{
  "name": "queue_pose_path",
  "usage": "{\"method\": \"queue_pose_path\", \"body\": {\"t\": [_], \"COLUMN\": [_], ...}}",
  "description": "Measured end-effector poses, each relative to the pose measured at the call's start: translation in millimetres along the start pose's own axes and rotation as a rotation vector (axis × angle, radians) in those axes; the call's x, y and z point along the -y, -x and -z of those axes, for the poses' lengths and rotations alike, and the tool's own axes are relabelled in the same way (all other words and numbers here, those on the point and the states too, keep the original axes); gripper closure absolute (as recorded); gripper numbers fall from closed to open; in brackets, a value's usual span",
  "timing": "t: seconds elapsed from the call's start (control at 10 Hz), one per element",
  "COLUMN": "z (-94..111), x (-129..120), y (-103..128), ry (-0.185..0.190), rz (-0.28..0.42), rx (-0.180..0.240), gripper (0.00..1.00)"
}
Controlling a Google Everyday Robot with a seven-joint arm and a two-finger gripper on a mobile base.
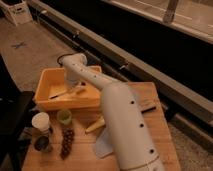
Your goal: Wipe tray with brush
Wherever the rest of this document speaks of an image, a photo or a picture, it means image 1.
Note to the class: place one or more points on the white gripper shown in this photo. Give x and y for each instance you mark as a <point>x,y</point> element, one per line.
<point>71,78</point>

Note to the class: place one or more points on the wooden brush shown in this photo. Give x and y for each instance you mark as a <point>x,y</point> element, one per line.
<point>69,91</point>

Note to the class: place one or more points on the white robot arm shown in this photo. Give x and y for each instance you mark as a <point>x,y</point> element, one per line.
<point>130,137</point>

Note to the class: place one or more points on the yellow plastic tray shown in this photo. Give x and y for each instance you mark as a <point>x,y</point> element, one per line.
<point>52,81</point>

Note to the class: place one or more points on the green plastic cup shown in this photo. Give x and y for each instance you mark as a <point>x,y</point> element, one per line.
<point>64,117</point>

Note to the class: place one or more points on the white paper cup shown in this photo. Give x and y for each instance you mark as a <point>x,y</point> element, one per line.
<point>41,121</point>

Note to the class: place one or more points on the yellow banana toy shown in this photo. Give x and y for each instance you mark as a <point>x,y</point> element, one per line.
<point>97,124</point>

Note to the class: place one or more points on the dark grape bunch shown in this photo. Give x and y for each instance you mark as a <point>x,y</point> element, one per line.
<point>68,137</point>

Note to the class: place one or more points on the black chair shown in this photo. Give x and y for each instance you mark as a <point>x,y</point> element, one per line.
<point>15,106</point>

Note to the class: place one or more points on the wooden board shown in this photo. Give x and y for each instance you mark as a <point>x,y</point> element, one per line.
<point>83,158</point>

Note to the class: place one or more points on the dark round lid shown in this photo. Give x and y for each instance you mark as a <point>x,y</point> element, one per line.
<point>41,143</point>

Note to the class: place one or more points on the white cloth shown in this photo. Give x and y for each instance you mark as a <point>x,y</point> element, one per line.
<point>103,146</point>

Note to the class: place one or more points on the white storage box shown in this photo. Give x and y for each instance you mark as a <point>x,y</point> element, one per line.
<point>17,14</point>

